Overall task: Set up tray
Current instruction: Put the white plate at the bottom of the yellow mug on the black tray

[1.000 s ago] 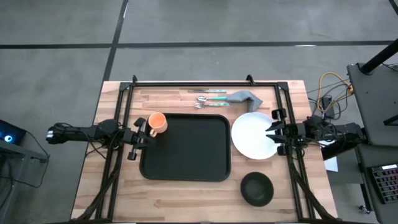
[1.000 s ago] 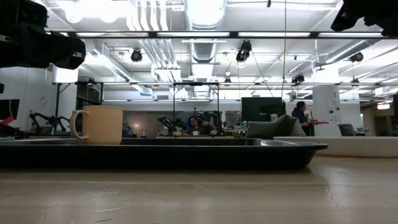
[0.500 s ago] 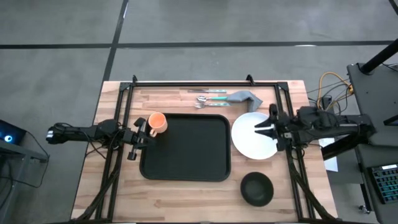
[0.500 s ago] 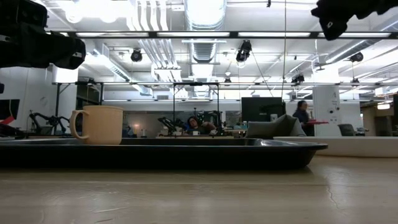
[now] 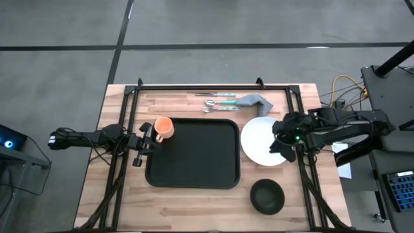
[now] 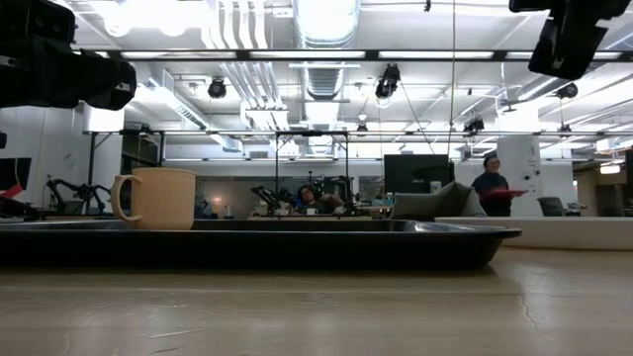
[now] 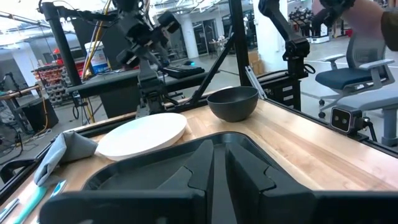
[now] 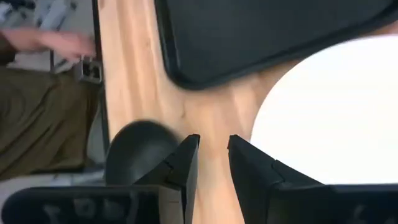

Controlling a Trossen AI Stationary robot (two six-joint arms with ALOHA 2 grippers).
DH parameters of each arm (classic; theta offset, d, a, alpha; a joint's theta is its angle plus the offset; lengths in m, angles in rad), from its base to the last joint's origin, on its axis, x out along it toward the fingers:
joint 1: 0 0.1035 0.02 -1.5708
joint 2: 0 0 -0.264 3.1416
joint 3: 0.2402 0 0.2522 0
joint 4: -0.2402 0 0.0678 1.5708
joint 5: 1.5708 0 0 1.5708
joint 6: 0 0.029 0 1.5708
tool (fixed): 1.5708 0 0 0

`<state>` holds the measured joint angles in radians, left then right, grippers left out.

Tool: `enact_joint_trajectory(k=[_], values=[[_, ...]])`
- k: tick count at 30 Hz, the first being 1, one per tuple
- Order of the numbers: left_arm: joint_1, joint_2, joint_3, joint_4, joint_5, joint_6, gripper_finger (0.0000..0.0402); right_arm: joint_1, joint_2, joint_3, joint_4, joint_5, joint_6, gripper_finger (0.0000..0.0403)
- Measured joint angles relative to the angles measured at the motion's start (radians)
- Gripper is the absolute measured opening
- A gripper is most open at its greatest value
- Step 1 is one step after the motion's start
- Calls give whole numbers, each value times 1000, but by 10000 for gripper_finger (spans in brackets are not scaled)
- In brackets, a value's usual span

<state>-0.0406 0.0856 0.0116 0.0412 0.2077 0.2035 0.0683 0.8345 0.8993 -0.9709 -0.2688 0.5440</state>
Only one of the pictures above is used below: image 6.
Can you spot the grey office chair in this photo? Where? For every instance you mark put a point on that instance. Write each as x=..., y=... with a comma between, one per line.
x=551, y=206

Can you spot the black screen with red mark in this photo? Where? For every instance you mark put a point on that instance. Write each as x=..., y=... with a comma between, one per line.
x=15, y=170

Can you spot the silver ceiling duct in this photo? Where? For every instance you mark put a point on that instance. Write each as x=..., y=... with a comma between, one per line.
x=326, y=25

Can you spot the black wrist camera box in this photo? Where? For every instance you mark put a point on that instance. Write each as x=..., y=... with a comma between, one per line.
x=34, y=25

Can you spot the black computer monitor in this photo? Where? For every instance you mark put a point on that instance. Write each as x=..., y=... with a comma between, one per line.
x=415, y=170

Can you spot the white square pillar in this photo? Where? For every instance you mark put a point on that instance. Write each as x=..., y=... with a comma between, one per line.
x=524, y=163

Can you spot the background black robot arm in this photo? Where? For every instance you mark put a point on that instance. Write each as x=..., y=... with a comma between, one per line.
x=267, y=195
x=81, y=190

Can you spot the black ceiling spot lamp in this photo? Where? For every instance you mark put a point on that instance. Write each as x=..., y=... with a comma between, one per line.
x=568, y=91
x=216, y=89
x=474, y=126

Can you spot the black plastic tray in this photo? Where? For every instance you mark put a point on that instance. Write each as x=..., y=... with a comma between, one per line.
x=247, y=247

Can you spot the red tray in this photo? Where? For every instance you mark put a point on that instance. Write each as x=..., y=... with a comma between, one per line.
x=504, y=194

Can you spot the person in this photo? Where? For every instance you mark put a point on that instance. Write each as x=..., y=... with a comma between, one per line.
x=489, y=185
x=309, y=195

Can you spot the cream ceramic mug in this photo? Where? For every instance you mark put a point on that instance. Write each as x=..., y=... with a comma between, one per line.
x=163, y=198

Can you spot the grey cloth napkin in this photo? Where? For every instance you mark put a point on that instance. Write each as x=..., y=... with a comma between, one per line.
x=435, y=203

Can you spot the black overhead camera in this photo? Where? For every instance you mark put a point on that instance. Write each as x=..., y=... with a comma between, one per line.
x=388, y=81

